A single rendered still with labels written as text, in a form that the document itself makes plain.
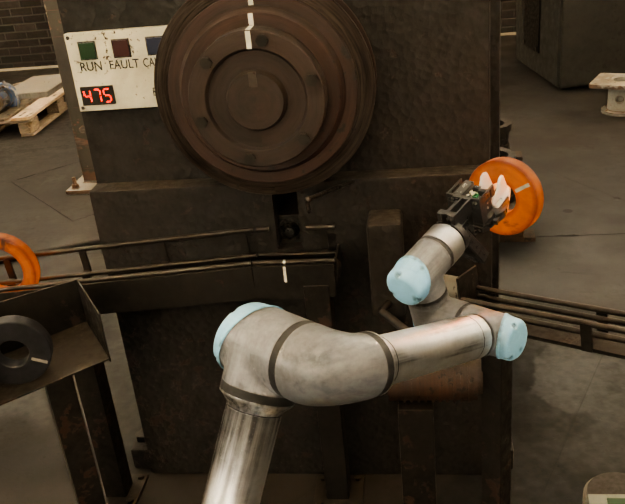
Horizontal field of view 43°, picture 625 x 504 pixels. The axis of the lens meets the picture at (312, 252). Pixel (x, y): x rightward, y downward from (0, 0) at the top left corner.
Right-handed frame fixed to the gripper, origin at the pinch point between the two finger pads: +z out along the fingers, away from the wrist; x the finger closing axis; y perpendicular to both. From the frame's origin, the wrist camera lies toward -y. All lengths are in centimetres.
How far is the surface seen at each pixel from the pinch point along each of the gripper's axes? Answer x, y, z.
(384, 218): 29.3, -11.7, -4.3
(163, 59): 64, 33, -21
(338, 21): 33.3, 32.7, 1.1
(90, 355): 68, -16, -65
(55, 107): 491, -130, 155
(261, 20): 43, 38, -10
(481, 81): 18.2, 8.2, 24.8
